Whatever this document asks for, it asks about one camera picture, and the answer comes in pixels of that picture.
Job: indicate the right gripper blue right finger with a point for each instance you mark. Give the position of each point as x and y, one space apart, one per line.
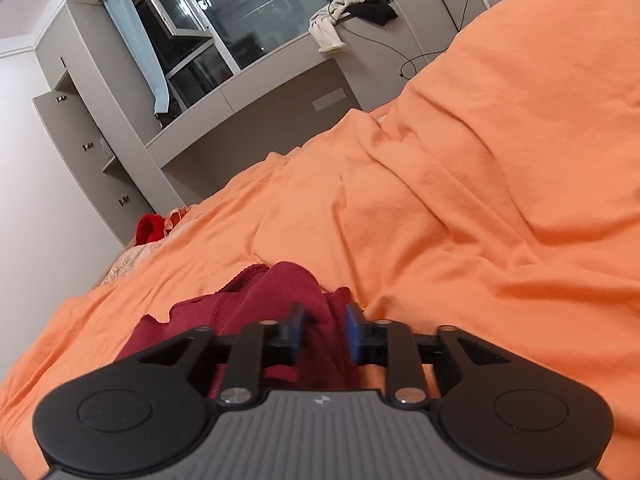
391 345

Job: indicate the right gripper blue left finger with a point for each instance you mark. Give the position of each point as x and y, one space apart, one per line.
257 346

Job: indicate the floral pink pillow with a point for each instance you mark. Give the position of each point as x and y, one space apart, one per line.
127 261

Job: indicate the red cloth item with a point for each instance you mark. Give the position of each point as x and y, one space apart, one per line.
150 228

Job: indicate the orange bed sheet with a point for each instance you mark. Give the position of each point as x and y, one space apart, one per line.
498 193

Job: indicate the grey wardrobe door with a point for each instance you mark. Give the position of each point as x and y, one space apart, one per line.
88 157

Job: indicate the white garment on ledge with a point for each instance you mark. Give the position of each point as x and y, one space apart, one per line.
322 26

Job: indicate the window with open pane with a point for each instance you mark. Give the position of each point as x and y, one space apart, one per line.
202 43

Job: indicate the grey built-in cabinet unit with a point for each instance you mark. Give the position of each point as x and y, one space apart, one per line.
181 157

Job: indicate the black garment on ledge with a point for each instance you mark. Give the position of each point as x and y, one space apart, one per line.
378 12

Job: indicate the light blue left curtain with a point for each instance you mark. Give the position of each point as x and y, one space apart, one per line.
128 23

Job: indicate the wall socket plate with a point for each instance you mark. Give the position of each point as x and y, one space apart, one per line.
329 99

